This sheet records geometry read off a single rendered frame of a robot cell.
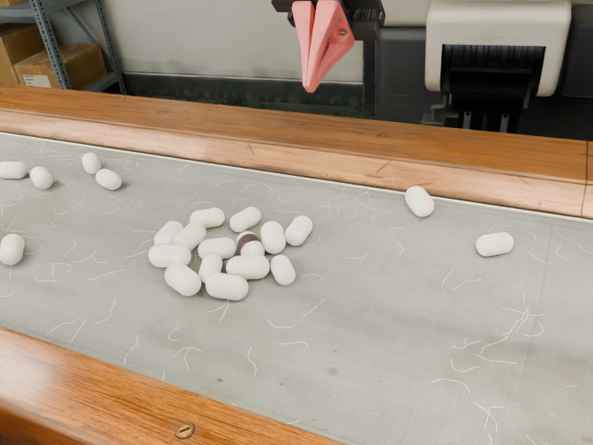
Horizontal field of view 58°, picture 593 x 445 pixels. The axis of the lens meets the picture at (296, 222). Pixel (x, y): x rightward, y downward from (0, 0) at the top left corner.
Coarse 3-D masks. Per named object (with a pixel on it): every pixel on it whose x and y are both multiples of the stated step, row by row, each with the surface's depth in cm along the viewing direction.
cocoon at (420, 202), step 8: (408, 192) 52; (416, 192) 51; (424, 192) 51; (408, 200) 52; (416, 200) 51; (424, 200) 50; (432, 200) 51; (416, 208) 50; (424, 208) 50; (432, 208) 51
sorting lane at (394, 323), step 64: (0, 192) 62; (64, 192) 61; (128, 192) 60; (192, 192) 59; (256, 192) 58; (320, 192) 57; (384, 192) 56; (64, 256) 51; (128, 256) 50; (192, 256) 49; (320, 256) 48; (384, 256) 47; (448, 256) 46; (512, 256) 46; (576, 256) 45; (0, 320) 44; (64, 320) 44; (128, 320) 43; (192, 320) 42; (256, 320) 42; (320, 320) 41; (384, 320) 41; (448, 320) 40; (512, 320) 40; (576, 320) 39; (192, 384) 37; (256, 384) 37; (320, 384) 36; (384, 384) 36; (448, 384) 36; (512, 384) 35; (576, 384) 35
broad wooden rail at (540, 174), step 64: (0, 128) 77; (64, 128) 73; (128, 128) 69; (192, 128) 67; (256, 128) 65; (320, 128) 64; (384, 128) 62; (448, 128) 61; (448, 192) 54; (512, 192) 52; (576, 192) 50
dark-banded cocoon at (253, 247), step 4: (244, 232) 48; (248, 232) 48; (252, 232) 49; (240, 236) 48; (236, 240) 48; (248, 244) 47; (252, 244) 47; (256, 244) 47; (260, 244) 47; (244, 248) 47; (248, 248) 46; (252, 248) 46; (256, 248) 46; (260, 248) 47; (244, 252) 47; (248, 252) 46; (252, 252) 46; (256, 252) 46; (260, 252) 47; (264, 252) 47
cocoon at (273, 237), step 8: (264, 224) 49; (272, 224) 49; (264, 232) 48; (272, 232) 48; (280, 232) 48; (264, 240) 48; (272, 240) 47; (280, 240) 47; (264, 248) 48; (272, 248) 47; (280, 248) 48
